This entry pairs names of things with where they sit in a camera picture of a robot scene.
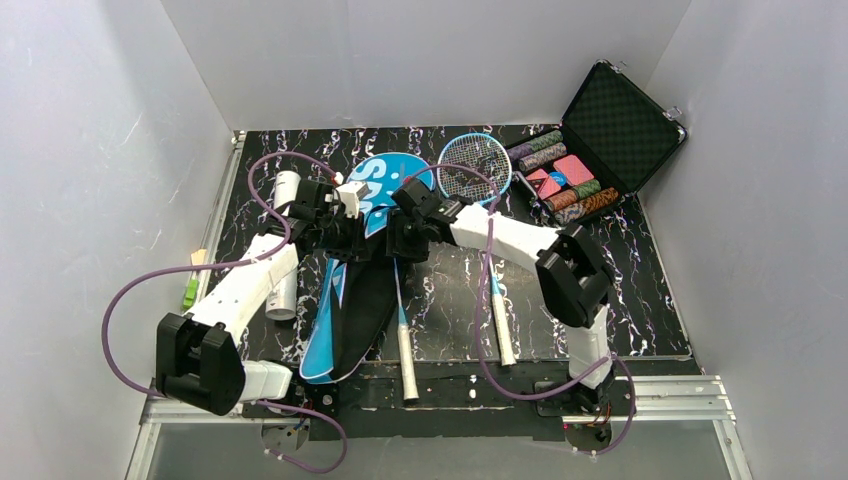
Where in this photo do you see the blue racket white grip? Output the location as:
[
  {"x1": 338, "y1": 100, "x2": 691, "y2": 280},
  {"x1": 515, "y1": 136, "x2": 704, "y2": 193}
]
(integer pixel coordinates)
[{"x1": 435, "y1": 133, "x2": 518, "y2": 368}]

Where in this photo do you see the blue racket cover bag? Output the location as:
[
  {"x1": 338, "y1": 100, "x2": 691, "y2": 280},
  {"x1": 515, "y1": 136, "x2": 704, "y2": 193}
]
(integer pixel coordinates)
[{"x1": 299, "y1": 152, "x2": 427, "y2": 385}]

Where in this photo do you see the silver shuttlecock tube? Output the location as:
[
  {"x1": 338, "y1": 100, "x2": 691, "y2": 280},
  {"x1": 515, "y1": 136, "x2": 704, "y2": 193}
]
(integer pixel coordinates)
[{"x1": 263, "y1": 170, "x2": 304, "y2": 323}]

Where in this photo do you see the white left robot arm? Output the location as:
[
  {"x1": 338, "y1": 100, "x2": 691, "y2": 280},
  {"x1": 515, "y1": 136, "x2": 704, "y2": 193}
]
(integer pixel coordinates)
[{"x1": 155, "y1": 180, "x2": 369, "y2": 415}]

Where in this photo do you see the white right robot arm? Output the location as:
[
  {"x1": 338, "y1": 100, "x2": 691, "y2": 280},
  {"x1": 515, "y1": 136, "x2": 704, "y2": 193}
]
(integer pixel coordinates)
[{"x1": 391, "y1": 179, "x2": 615, "y2": 401}]

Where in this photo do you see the beige wooden block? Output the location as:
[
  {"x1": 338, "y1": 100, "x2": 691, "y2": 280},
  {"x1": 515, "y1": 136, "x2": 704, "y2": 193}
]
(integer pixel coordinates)
[{"x1": 190, "y1": 249, "x2": 207, "y2": 267}]

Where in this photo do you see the pink playing card deck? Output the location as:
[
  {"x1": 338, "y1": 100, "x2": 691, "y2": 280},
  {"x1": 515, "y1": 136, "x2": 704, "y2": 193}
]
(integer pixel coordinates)
[{"x1": 553, "y1": 154, "x2": 595, "y2": 186}]

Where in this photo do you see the black poker chip case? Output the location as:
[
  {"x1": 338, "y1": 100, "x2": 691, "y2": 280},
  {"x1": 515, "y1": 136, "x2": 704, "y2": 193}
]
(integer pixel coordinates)
[{"x1": 507, "y1": 60, "x2": 688, "y2": 225}]

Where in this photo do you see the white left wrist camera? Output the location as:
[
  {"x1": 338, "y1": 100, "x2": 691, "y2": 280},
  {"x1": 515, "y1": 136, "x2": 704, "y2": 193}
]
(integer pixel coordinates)
[{"x1": 335, "y1": 181, "x2": 370, "y2": 219}]

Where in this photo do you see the green clip on rail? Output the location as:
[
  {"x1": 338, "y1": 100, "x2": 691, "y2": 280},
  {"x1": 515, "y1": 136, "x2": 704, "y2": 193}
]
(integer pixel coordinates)
[{"x1": 181, "y1": 277, "x2": 199, "y2": 312}]

